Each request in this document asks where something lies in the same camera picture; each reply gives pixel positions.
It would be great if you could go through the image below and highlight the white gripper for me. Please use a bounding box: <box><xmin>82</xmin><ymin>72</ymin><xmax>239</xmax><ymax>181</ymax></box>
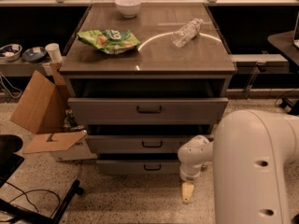
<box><xmin>178</xmin><ymin>135</ymin><xmax>213</xmax><ymax>203</ymax></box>

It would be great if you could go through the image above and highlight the grey bottom drawer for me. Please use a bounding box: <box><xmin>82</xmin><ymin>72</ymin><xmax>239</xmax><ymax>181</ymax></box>
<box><xmin>96</xmin><ymin>160</ymin><xmax>180</xmax><ymax>175</ymax></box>

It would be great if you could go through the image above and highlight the grey drawer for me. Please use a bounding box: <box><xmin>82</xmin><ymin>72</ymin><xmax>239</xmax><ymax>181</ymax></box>
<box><xmin>87</xmin><ymin>135</ymin><xmax>193</xmax><ymax>154</ymax></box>
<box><xmin>96</xmin><ymin>160</ymin><xmax>180</xmax><ymax>175</ymax></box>
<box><xmin>68</xmin><ymin>98</ymin><xmax>228</xmax><ymax>125</ymax></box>

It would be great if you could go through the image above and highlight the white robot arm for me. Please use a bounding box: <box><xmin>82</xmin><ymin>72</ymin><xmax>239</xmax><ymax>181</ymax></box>
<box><xmin>178</xmin><ymin>110</ymin><xmax>299</xmax><ymax>224</ymax></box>

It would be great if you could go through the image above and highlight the grey middle drawer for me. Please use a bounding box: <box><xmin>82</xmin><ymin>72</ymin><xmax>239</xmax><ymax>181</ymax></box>
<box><xmin>87</xmin><ymin>135</ymin><xmax>193</xmax><ymax>154</ymax></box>

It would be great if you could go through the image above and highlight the grey drawer cabinet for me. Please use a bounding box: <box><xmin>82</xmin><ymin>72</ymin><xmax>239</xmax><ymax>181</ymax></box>
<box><xmin>60</xmin><ymin>4</ymin><xmax>235</xmax><ymax>161</ymax></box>

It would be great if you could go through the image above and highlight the grey top drawer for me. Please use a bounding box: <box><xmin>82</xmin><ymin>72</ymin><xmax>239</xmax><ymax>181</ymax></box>
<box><xmin>68</xmin><ymin>98</ymin><xmax>228</xmax><ymax>125</ymax></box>

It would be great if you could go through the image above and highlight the open cardboard box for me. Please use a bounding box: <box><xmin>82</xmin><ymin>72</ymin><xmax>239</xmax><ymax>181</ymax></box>
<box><xmin>10</xmin><ymin>71</ymin><xmax>96</xmax><ymax>161</ymax></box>

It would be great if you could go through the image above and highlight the clear plastic water bottle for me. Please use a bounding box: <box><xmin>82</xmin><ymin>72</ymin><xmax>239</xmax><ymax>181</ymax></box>
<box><xmin>171</xmin><ymin>18</ymin><xmax>203</xmax><ymax>48</ymax></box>

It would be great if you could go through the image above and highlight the green chip bag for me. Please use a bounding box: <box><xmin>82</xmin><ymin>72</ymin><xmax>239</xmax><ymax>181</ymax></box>
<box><xmin>77</xmin><ymin>30</ymin><xmax>141</xmax><ymax>55</ymax></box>

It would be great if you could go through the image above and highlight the black table stand right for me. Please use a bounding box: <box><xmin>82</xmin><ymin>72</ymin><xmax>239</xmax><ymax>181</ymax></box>
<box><xmin>266</xmin><ymin>30</ymin><xmax>299</xmax><ymax>116</ymax></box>

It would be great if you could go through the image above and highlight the black chair with base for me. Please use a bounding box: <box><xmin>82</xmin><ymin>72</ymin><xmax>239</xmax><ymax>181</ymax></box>
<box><xmin>0</xmin><ymin>134</ymin><xmax>84</xmax><ymax>224</ymax></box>

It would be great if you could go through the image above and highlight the white bowl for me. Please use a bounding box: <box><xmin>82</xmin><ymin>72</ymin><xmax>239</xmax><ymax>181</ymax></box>
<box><xmin>115</xmin><ymin>0</ymin><xmax>142</xmax><ymax>18</ymax></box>

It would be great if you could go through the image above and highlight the white paper cup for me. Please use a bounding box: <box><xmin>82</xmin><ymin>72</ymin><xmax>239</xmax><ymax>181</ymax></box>
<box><xmin>45</xmin><ymin>43</ymin><xmax>63</xmax><ymax>63</ymax></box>

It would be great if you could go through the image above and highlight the dark blue small bowl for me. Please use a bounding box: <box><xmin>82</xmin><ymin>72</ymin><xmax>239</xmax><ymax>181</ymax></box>
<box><xmin>22</xmin><ymin>47</ymin><xmax>47</xmax><ymax>63</ymax></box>

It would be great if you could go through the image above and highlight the blue patterned bowl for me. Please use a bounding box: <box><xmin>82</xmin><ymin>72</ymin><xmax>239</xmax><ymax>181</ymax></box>
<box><xmin>0</xmin><ymin>44</ymin><xmax>22</xmax><ymax>62</ymax></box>

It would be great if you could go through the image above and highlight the black floor cable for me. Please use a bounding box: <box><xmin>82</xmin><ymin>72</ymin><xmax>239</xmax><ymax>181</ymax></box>
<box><xmin>4</xmin><ymin>181</ymin><xmax>62</xmax><ymax>219</ymax></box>

